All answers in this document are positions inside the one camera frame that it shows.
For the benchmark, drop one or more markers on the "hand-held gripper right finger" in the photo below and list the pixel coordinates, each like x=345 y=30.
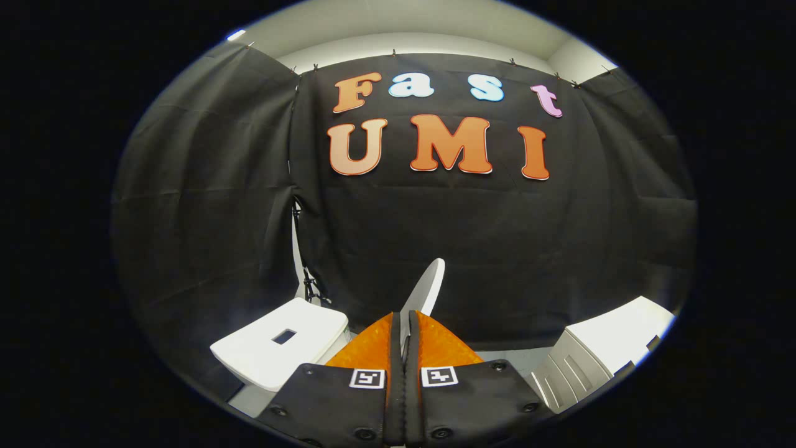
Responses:
x=413 y=386

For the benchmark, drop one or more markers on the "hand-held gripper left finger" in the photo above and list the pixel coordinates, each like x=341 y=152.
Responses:
x=397 y=386

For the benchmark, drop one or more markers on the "white toilet lid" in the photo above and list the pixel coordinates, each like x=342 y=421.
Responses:
x=426 y=289

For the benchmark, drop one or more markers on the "white toilet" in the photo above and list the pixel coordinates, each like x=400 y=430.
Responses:
x=261 y=354

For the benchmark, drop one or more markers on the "black backdrop cloth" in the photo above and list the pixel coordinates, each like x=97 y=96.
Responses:
x=435 y=230

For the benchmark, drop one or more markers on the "white stand pole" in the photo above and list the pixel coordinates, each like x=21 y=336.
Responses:
x=297 y=249

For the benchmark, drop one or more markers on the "white drawer cabinet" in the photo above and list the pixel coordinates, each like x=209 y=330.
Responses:
x=615 y=339

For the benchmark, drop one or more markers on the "bright ceiling light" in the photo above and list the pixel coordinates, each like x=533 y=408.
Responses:
x=236 y=35

